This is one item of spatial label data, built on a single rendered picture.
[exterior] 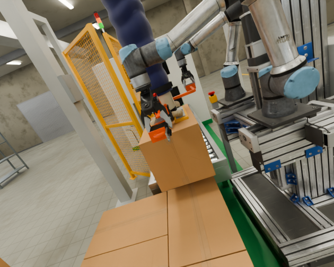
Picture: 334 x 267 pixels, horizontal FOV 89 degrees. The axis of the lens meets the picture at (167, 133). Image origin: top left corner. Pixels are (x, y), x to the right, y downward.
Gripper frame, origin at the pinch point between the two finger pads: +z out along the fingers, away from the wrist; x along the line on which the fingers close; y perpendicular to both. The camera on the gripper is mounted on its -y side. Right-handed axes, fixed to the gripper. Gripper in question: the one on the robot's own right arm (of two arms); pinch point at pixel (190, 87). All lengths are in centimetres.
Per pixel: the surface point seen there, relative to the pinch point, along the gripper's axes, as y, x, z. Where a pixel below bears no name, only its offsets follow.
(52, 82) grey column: -29, -132, -54
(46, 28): -244, -213, -180
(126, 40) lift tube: 39, -30, -48
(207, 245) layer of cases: 98, -26, 64
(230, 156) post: -17, 19, 96
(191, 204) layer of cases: 68, -31, 65
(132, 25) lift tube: 40, -24, -54
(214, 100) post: -18.0, 20.2, 25.9
